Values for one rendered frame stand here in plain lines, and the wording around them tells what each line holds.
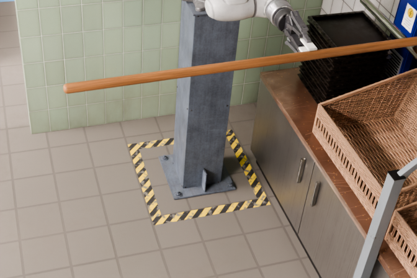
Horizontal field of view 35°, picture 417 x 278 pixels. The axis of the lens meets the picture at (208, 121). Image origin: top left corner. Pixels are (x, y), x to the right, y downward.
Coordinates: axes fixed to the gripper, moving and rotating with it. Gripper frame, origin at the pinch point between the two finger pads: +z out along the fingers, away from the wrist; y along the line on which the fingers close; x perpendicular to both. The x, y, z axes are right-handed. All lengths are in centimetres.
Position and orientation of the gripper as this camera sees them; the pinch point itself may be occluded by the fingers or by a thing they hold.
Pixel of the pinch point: (307, 48)
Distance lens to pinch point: 220.2
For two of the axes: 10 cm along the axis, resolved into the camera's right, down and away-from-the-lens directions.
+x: -9.5, 1.4, -2.9
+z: 3.1, 6.2, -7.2
